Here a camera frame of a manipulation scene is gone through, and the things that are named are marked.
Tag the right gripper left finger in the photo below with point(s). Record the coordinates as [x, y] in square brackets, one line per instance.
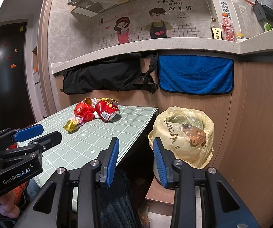
[108, 159]

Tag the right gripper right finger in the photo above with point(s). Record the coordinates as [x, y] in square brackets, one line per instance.
[163, 161]

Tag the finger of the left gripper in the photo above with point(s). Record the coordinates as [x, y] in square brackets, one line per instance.
[40, 144]
[9, 137]

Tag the yellow snack wrapper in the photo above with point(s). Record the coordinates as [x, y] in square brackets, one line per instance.
[73, 124]

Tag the red snack bag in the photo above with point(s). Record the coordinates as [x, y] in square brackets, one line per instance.
[84, 109]

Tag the red drink can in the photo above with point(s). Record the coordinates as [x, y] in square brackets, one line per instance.
[107, 110]

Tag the person's left hand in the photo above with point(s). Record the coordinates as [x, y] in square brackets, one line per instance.
[7, 206]

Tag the green checked table mat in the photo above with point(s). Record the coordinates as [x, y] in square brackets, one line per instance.
[131, 127]

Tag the wooden stool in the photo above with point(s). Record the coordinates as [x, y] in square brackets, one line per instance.
[160, 200]

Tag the dark door with magnets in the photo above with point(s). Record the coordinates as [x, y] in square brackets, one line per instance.
[15, 107]

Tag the black hanging apron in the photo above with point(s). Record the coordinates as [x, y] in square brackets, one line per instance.
[117, 73]

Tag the blue hanging towel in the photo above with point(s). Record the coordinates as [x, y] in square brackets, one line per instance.
[195, 75]

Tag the clear oil bottle yellow label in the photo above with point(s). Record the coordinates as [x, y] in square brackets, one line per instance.
[215, 29]

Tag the bottle of red chillies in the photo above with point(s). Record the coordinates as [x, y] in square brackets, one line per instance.
[227, 28]

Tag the grey stone countertop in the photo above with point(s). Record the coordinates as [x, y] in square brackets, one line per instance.
[257, 44]

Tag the cartoon couple wall sticker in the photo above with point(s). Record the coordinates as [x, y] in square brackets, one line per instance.
[168, 19]

